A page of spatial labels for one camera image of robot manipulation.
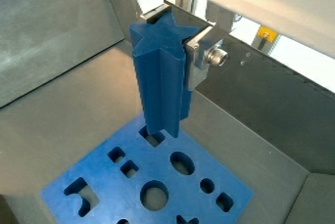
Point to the yellow tag on frame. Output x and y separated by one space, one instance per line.
266 33

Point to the blue shape-sorting board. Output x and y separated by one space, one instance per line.
146 179

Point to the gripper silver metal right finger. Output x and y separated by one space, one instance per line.
203 54

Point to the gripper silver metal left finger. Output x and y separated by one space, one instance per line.
154 14

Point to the blue star-shaped peg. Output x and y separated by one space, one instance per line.
159 61

